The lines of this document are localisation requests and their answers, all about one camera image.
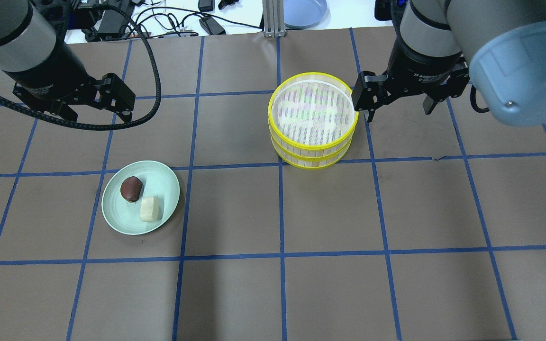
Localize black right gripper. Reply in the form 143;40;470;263
352;37;469;123

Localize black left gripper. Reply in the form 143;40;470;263
12;71;135;123

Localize yellow steamer top layer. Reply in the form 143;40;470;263
267;72;358;151

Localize yellow steamer layer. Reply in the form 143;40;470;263
270;134;352;169
267;72;358;151

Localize brown bun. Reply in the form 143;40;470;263
119;176;143;203

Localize white bun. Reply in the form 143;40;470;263
139;196;160;222

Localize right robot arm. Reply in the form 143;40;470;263
352;0;546;126

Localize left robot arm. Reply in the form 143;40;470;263
0;0;135;123

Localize yellow steamer bottom layer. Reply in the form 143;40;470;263
270;134;352;169

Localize light green plate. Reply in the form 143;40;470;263
100;161;180;235

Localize blue plate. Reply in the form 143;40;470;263
283;0;328;29

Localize black power adapter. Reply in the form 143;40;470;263
199;16;226;36

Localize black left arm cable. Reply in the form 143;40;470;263
0;4;162;131

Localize aluminium frame post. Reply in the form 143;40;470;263
262;0;286;37

